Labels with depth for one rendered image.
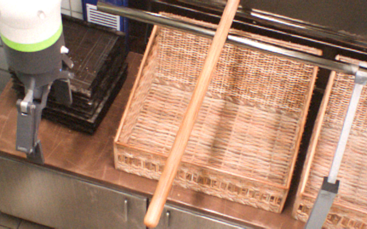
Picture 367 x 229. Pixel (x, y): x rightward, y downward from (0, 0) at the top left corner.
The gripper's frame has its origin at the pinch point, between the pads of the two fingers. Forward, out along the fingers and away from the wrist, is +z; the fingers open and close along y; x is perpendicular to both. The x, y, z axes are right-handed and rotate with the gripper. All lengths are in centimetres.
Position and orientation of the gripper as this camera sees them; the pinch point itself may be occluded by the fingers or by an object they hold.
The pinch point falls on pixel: (50, 126)
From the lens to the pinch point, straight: 127.0
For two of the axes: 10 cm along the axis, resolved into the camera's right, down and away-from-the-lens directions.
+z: -0.5, 5.8, 8.1
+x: 9.6, 2.4, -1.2
